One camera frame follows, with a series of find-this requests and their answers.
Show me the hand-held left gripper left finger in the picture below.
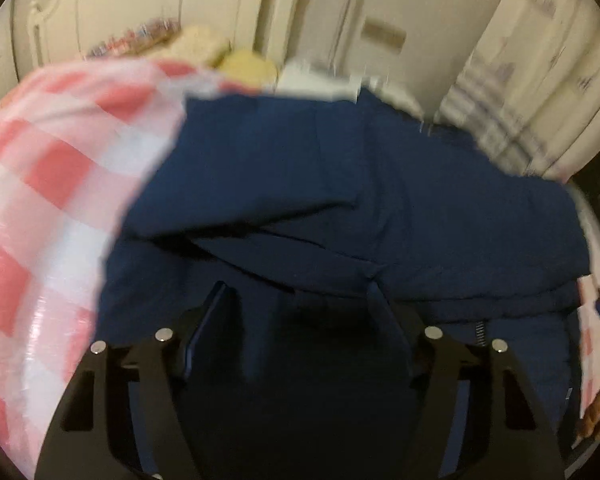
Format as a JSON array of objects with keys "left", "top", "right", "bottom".
[{"left": 33, "top": 282, "right": 242, "bottom": 480}]

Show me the pale striped curtain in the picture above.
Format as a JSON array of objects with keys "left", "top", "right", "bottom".
[{"left": 434, "top": 0, "right": 600, "bottom": 182}]

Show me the wall switch plate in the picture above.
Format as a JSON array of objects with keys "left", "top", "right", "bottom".
[{"left": 362, "top": 22, "right": 407, "bottom": 47}]

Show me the colourful patterned cushion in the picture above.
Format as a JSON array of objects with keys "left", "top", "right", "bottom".
[{"left": 86, "top": 16, "right": 177, "bottom": 59}]

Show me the navy blue puffer jacket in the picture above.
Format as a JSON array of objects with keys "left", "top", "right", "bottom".
[{"left": 97, "top": 87, "right": 593, "bottom": 480}]

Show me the red white checkered blanket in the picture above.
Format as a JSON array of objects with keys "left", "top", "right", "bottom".
[{"left": 0, "top": 57, "right": 600, "bottom": 476}]

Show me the cream wooden headboard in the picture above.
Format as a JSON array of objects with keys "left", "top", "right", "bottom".
[{"left": 10, "top": 0, "right": 286, "bottom": 73}]

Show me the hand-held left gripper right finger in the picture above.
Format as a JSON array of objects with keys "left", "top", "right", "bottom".
[{"left": 367, "top": 280, "right": 567, "bottom": 480}]

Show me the yellow pillow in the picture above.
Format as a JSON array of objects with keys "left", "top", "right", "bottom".
[{"left": 217, "top": 50, "right": 279, "bottom": 88}]

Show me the beige pillow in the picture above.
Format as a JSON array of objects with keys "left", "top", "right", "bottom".
[{"left": 169, "top": 25, "right": 232, "bottom": 67}]

